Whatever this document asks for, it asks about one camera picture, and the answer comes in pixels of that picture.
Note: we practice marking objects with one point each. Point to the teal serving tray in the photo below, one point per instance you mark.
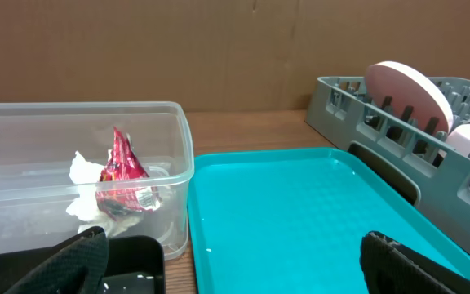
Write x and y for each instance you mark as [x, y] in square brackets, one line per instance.
[292, 221]

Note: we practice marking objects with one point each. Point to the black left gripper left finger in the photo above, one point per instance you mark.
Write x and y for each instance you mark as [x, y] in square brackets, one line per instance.
[76, 265]

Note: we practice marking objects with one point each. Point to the clear plastic bin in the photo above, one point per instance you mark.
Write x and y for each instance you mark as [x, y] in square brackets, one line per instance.
[38, 142]

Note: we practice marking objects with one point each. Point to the black plastic tray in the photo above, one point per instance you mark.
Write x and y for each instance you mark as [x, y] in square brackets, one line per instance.
[135, 265]

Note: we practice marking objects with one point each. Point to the white pink plate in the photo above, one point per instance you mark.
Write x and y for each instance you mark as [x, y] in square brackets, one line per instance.
[408, 87]

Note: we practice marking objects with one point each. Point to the white tissue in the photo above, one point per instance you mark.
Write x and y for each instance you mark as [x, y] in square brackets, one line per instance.
[85, 207]

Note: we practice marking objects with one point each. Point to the red snack wrapper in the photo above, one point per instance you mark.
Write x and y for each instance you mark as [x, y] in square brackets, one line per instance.
[124, 165]

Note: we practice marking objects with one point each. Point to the grey dishwasher rack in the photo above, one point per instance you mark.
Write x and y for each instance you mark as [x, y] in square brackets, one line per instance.
[421, 167]

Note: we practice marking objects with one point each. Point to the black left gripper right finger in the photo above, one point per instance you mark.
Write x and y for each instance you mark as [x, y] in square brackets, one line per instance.
[390, 267]

